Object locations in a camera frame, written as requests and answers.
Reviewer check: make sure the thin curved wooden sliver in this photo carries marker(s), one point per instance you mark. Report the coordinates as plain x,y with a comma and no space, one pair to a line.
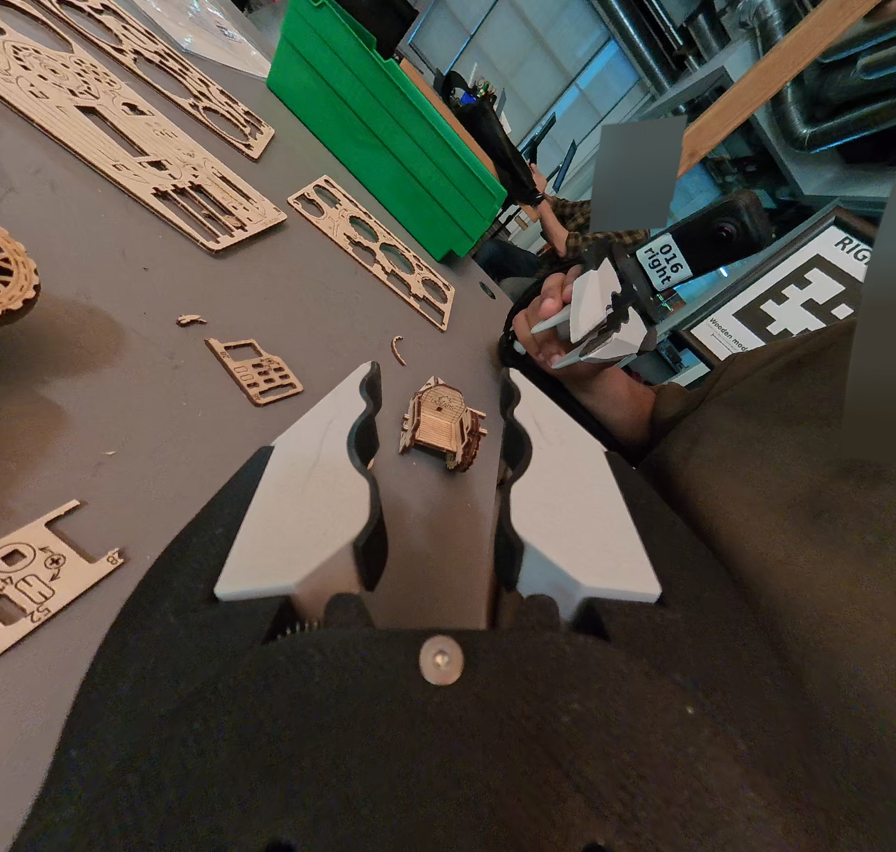
395,349

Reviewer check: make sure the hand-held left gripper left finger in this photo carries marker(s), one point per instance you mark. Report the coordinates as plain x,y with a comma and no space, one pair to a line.
301,502

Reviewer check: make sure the narrow wooden parts sheet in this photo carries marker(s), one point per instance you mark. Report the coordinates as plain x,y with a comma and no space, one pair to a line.
334,207

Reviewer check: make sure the black bag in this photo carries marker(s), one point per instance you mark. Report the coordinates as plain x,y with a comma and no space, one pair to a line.
490,138

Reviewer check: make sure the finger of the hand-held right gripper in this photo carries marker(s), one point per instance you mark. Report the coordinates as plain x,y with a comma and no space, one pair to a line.
591,306
619,340

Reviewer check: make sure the metal ventilation ducts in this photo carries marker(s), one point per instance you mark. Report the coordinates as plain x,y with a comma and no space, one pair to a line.
805,117

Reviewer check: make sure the person's brown sweater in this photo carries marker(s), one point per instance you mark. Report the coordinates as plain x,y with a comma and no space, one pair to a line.
770,516

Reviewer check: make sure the white printed marker sign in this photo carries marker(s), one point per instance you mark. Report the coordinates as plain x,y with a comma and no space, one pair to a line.
805,292

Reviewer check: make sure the person's right hand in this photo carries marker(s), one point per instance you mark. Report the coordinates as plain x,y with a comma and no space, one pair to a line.
546,300

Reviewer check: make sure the tiny wooden scrap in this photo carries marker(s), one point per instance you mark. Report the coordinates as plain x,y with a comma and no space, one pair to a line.
189,319

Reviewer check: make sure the wooden ceiling beam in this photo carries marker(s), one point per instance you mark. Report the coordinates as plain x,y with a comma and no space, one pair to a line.
791,61

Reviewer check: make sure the grey desk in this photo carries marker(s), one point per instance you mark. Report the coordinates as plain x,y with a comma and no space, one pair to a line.
175,411

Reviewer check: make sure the green plastic bin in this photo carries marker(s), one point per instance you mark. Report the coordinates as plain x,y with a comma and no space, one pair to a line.
364,110

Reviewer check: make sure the wide wooden parts sheet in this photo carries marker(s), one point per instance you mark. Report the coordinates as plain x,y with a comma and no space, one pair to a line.
70,120

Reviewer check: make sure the wooden motorcycle model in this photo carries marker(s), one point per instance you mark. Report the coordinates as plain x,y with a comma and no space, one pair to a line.
28,281

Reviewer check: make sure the clear plastic wrap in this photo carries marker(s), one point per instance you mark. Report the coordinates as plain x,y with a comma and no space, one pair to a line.
189,12

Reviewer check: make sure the notched flat wooden piece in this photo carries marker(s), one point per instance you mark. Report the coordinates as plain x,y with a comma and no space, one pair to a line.
77,575

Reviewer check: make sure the small wooden sidecar model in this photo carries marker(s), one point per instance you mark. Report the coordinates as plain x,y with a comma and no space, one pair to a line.
437,421

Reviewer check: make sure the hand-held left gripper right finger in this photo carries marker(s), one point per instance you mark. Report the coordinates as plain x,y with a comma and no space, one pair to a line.
574,516

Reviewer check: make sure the small rectangular wooden fret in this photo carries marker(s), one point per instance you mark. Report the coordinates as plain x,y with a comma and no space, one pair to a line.
222,354

